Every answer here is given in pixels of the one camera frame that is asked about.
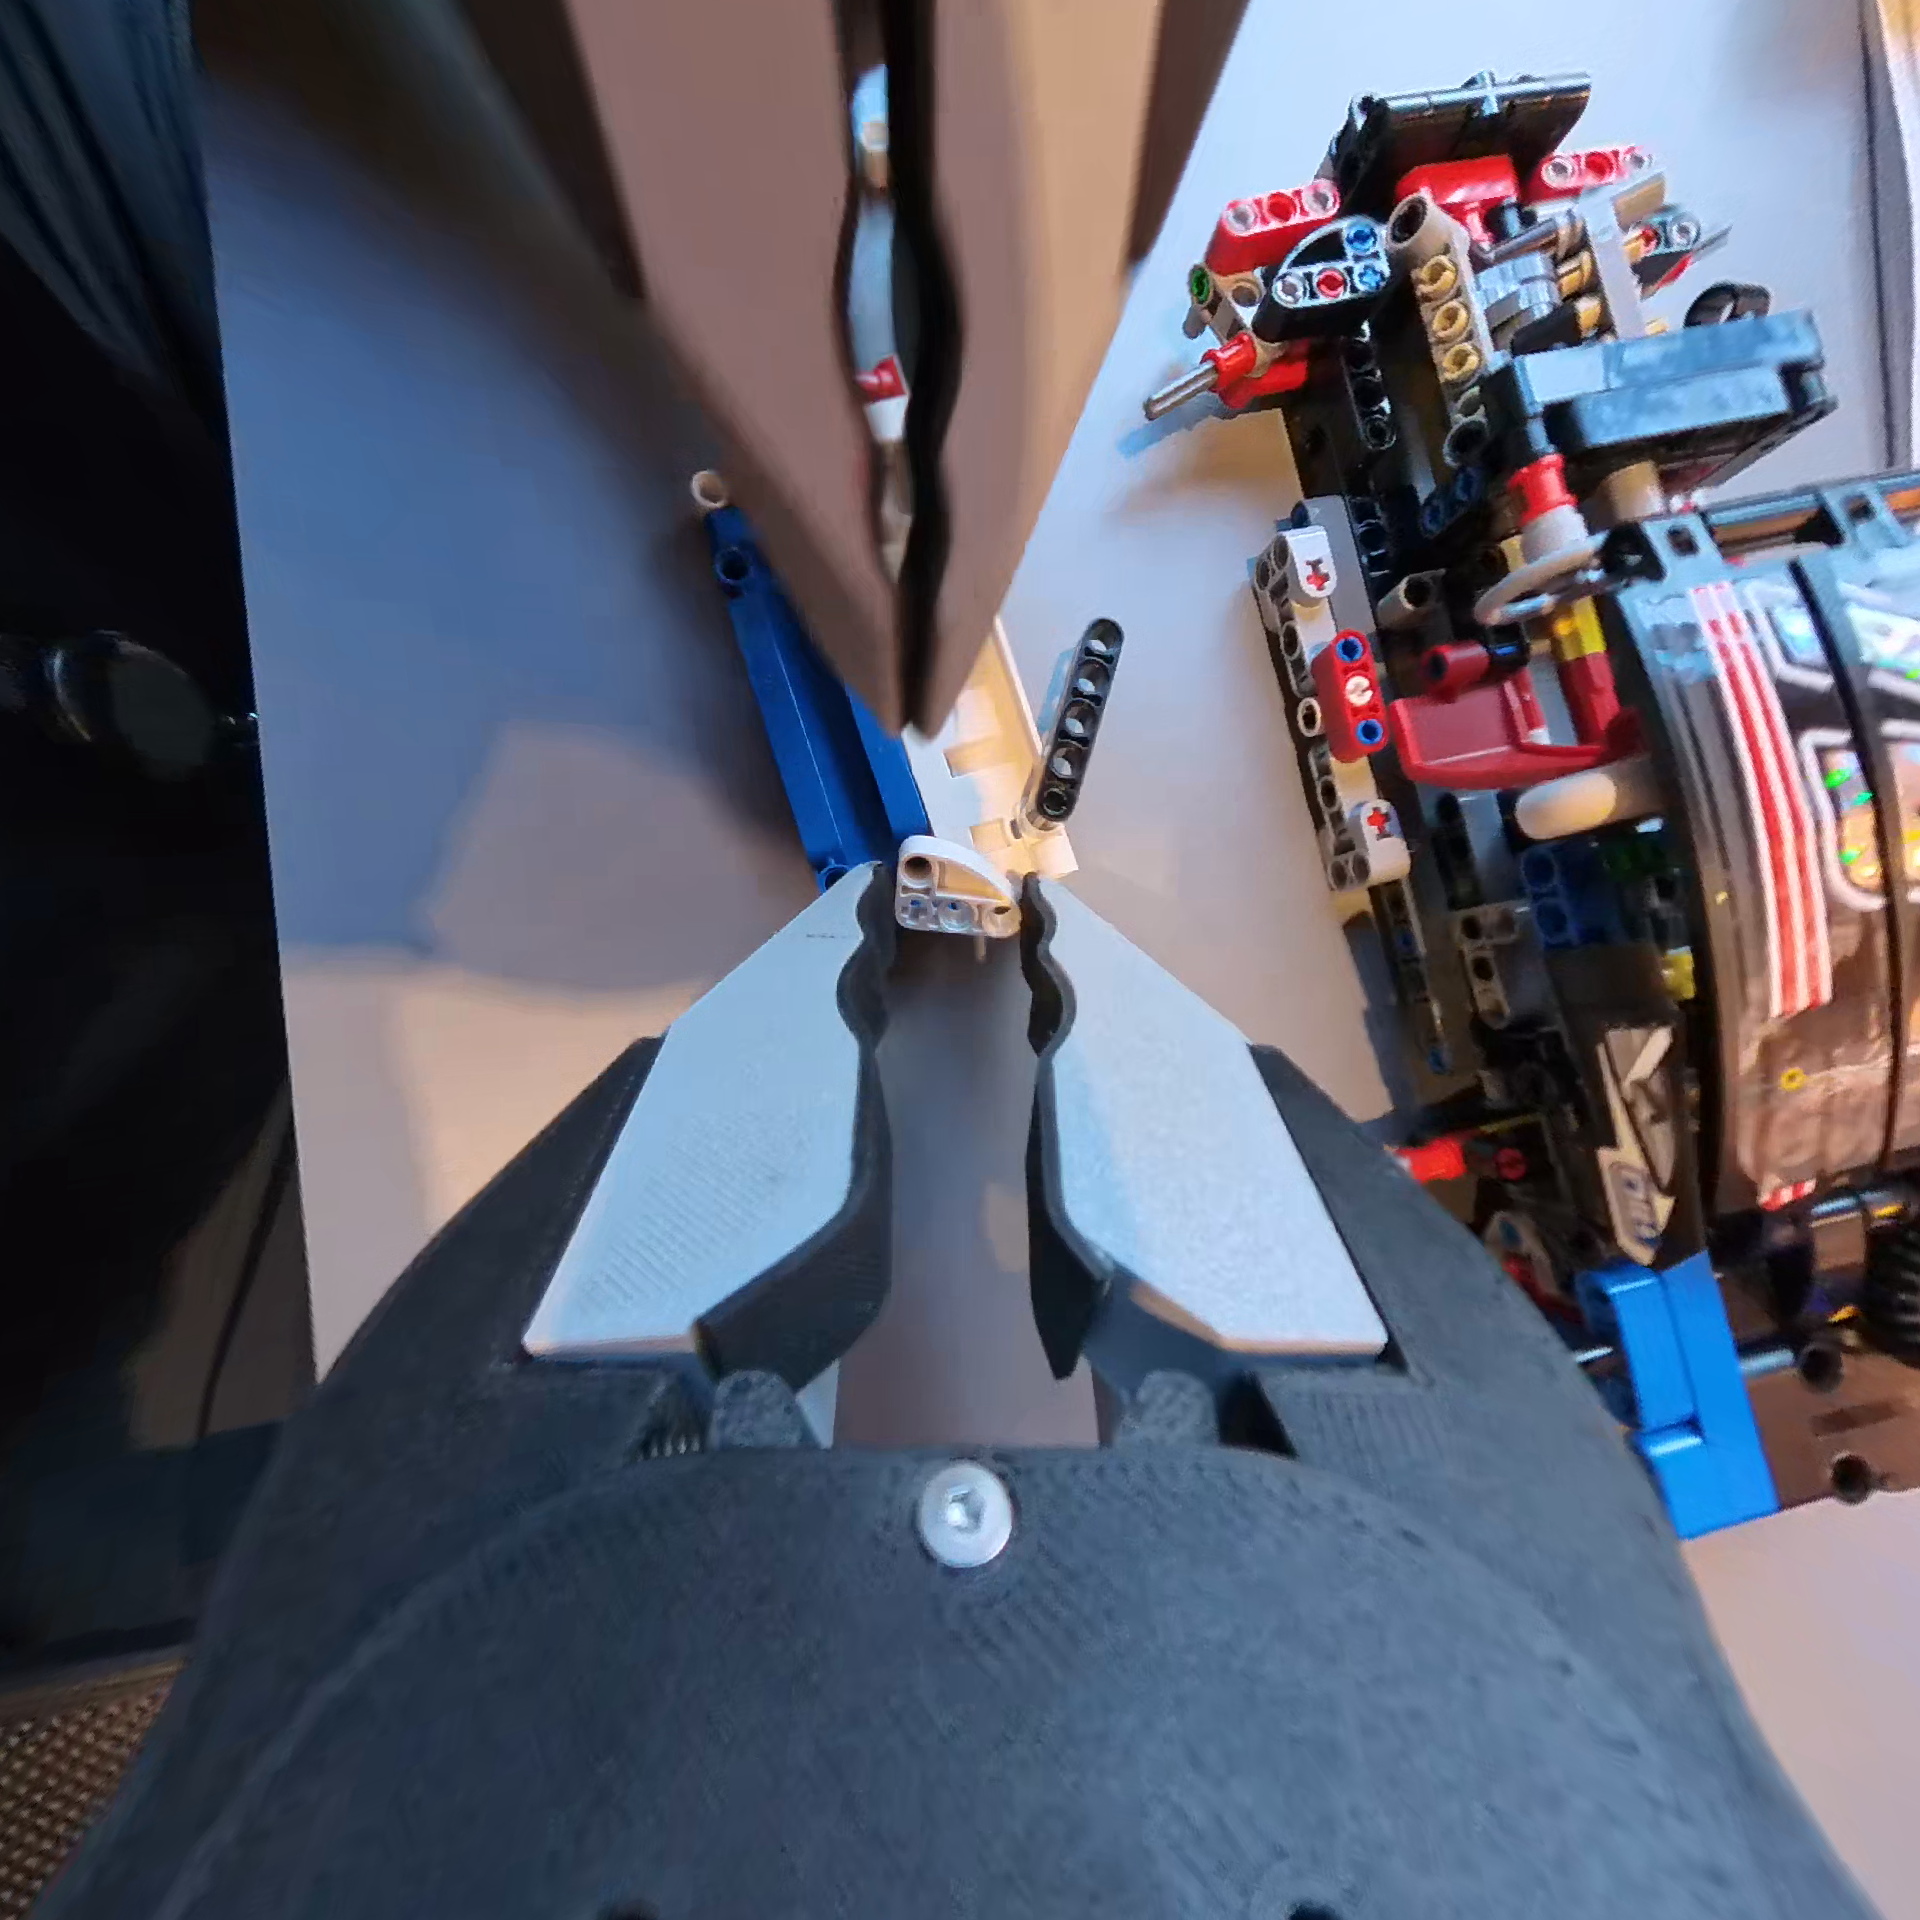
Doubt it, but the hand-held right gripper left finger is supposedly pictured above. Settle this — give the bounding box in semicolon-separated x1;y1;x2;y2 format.
520;858;897;1397

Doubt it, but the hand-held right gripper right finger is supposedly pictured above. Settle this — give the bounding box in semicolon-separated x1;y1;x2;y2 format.
1024;873;1392;1385

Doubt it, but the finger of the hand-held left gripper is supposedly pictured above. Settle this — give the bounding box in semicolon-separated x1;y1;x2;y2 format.
454;0;909;734
897;0;1250;740

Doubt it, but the small white curved brick piece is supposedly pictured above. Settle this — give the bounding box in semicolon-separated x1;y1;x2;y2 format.
897;836;1024;940

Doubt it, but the white and blue brick assembly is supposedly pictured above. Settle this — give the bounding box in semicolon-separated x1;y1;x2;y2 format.
691;470;1082;902

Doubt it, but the grey desk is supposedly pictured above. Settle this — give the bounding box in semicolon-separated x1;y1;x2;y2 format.
195;0;1920;1920

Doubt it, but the black holed brick beam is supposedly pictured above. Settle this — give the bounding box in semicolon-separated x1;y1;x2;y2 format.
1019;614;1126;833

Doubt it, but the multicoloured brick vehicle model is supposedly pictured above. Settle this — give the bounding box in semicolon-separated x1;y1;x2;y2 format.
1140;65;1920;1546

